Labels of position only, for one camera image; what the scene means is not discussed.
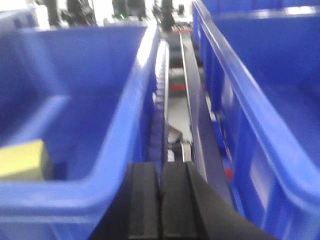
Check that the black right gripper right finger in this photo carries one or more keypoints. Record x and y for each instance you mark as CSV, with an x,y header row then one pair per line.
x,y
192,210

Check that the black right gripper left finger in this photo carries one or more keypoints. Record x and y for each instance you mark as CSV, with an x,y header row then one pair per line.
x,y
134,213

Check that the yellow foam block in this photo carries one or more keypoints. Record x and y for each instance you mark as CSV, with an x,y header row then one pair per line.
x,y
28,161

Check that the blue plastic bin left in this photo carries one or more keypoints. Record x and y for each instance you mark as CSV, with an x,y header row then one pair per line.
x,y
87,93

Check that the blue plastic bin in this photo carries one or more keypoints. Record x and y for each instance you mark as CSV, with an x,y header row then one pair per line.
x,y
262,72
87,93

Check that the blue plastic bin right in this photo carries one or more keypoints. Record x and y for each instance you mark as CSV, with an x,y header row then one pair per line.
x,y
262,72

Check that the roller conveyor rail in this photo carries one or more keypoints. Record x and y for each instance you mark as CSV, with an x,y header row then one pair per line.
x,y
158,142

